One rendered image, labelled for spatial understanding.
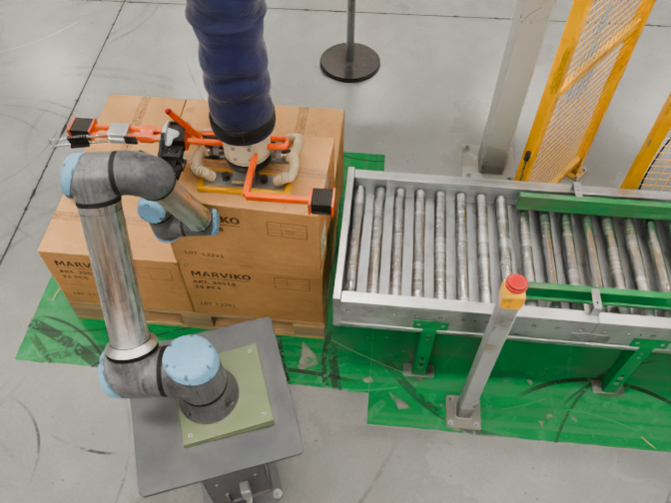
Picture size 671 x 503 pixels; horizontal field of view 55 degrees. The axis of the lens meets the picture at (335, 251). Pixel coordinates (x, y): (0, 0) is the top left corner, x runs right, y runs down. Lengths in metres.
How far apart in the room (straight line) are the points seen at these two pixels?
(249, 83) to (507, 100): 1.69
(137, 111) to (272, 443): 1.93
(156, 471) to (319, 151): 1.26
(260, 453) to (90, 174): 0.96
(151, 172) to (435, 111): 2.67
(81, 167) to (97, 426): 1.58
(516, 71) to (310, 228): 1.45
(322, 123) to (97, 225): 1.66
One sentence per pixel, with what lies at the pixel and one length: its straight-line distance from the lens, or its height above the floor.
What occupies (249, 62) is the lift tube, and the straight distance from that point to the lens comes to 2.01.
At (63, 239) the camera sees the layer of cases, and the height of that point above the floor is 0.54.
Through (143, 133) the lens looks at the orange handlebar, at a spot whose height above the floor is 1.09.
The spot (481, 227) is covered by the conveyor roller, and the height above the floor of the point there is 0.55.
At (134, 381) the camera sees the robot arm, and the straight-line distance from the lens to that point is 1.95.
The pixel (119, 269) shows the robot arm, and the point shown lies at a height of 1.28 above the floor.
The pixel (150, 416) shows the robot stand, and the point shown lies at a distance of 2.16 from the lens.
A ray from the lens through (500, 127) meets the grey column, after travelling 3.52.
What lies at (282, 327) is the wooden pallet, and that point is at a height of 0.02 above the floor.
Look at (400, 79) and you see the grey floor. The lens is 4.32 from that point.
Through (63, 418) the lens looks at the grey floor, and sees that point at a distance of 3.12.
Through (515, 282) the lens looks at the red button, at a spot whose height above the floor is 1.04.
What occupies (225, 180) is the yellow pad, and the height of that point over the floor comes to 0.98.
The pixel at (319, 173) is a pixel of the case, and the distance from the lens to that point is 2.39.
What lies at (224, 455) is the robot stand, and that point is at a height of 0.75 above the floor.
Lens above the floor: 2.69
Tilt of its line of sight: 54 degrees down
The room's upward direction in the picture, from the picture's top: straight up
